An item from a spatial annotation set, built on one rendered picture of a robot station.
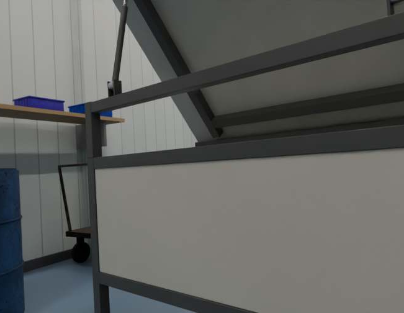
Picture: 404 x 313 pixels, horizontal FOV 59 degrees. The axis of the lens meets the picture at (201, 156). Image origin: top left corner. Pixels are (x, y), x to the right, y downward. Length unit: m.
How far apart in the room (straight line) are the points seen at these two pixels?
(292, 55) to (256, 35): 0.50
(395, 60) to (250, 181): 0.61
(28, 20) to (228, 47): 2.40
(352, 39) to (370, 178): 0.26
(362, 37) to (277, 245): 0.46
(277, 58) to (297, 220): 0.35
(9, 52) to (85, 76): 0.69
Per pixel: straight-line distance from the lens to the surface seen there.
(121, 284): 1.26
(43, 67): 3.46
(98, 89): 3.69
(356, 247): 0.77
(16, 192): 2.18
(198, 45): 1.43
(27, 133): 3.25
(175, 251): 1.04
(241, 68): 0.88
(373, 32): 0.76
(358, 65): 1.26
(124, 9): 1.38
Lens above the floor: 0.75
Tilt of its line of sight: 2 degrees up
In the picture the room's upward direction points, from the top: 3 degrees counter-clockwise
